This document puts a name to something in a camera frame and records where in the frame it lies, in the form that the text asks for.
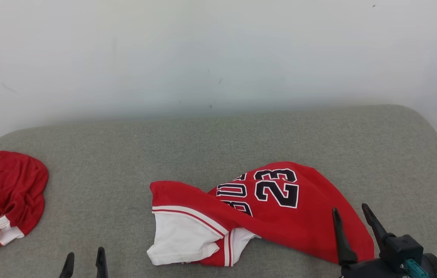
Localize red shorts with white stripes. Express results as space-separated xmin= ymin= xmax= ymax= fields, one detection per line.
xmin=0 ymin=151 xmax=49 ymax=251

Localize red basketball jersey number 23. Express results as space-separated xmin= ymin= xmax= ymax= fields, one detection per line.
xmin=147 ymin=161 xmax=375 ymax=268

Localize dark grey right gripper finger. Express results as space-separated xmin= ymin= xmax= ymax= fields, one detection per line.
xmin=361 ymin=203 xmax=396 ymax=248
xmin=332 ymin=207 xmax=358 ymax=266

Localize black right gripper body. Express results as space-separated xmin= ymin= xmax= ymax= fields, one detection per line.
xmin=340 ymin=234 xmax=437 ymax=278

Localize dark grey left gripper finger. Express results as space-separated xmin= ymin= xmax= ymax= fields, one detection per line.
xmin=59 ymin=253 xmax=75 ymax=278
xmin=95 ymin=247 xmax=109 ymax=278

